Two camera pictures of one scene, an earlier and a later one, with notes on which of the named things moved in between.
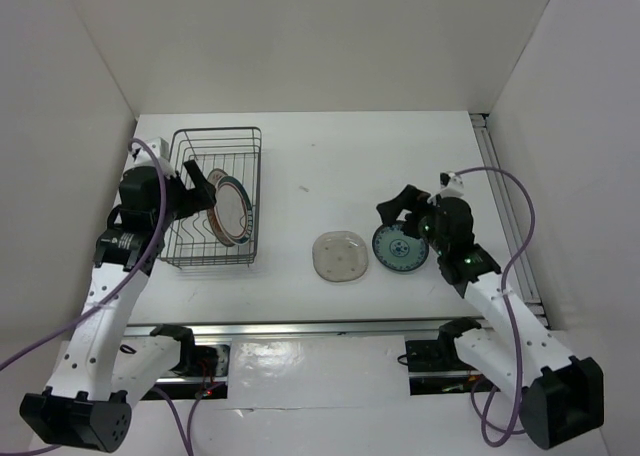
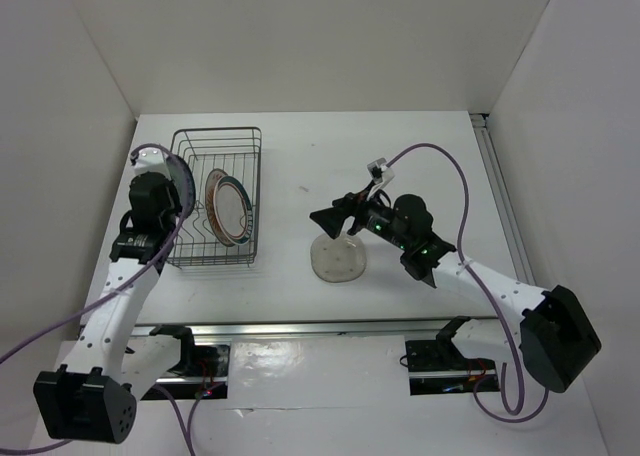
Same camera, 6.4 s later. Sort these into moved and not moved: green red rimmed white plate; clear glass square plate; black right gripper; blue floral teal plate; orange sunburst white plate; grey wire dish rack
Moved: black right gripper; blue floral teal plate
Not moved: grey wire dish rack; clear glass square plate; orange sunburst white plate; green red rimmed white plate
